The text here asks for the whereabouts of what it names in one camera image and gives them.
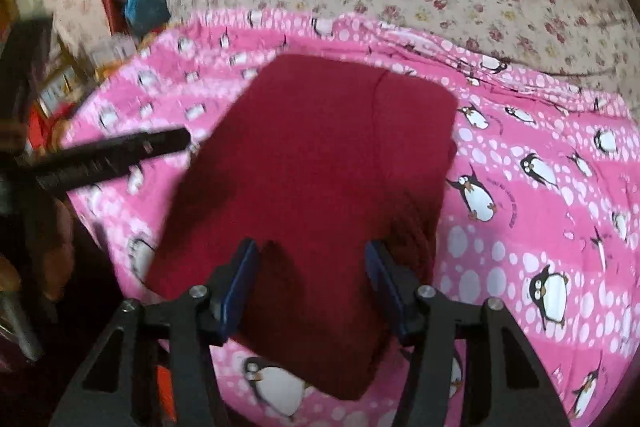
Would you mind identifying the dark red garment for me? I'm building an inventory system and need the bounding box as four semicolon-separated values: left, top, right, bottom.
146;54;458;400

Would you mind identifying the blue plastic bag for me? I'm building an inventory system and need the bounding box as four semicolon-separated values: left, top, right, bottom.
124;0;170;37

